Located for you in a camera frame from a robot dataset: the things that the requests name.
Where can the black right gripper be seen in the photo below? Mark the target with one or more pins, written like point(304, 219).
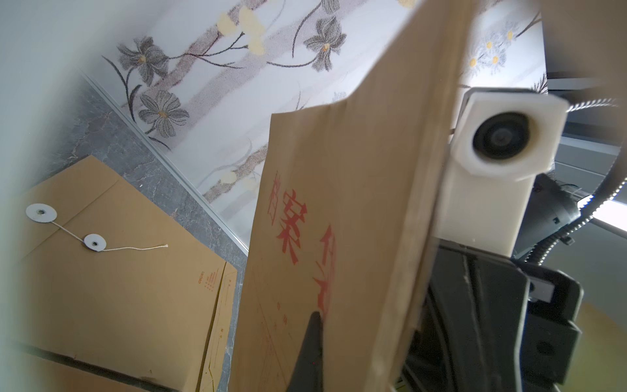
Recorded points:
point(489, 323)

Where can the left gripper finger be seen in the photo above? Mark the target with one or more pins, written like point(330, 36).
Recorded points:
point(307, 375)

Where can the kraft file bag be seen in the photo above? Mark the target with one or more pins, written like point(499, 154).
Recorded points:
point(220, 330)
point(344, 219)
point(114, 281)

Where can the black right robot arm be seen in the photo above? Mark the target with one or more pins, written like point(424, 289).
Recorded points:
point(553, 213)

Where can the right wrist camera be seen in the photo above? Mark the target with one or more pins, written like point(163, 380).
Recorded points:
point(504, 138)

